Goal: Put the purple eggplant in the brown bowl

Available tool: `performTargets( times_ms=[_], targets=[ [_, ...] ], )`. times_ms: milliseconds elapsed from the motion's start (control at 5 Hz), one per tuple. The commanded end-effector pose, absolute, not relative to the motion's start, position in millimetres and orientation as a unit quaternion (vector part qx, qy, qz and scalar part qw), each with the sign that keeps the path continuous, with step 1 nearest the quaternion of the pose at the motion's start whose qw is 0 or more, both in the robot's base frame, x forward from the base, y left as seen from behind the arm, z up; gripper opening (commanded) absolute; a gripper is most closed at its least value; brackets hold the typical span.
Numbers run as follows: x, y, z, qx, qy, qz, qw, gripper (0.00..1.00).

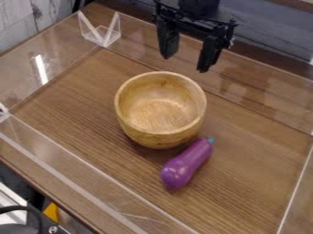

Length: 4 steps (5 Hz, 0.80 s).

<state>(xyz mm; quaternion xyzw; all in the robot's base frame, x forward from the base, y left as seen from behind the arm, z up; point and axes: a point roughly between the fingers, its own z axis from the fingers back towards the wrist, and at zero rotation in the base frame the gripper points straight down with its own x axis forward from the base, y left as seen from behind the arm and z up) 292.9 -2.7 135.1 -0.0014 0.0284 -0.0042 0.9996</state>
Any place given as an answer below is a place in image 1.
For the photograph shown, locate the purple toy eggplant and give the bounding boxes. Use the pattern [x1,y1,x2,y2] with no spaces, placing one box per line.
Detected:
[160,137,215,190]

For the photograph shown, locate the clear acrylic corner bracket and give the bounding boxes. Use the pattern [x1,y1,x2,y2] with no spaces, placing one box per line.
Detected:
[77,12,120,48]

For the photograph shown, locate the clear acrylic tray wall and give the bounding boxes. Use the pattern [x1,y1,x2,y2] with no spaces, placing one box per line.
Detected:
[0,103,198,234]

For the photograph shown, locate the black cable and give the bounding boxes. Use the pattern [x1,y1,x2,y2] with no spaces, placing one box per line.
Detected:
[0,205,44,234]

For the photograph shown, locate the brown wooden bowl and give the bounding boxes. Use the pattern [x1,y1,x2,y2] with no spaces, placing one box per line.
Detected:
[114,71,207,149]

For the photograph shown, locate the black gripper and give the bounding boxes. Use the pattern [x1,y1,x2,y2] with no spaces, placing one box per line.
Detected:
[154,0,238,73]

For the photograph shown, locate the yellow block under table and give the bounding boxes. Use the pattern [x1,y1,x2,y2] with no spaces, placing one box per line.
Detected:
[43,203,59,222]

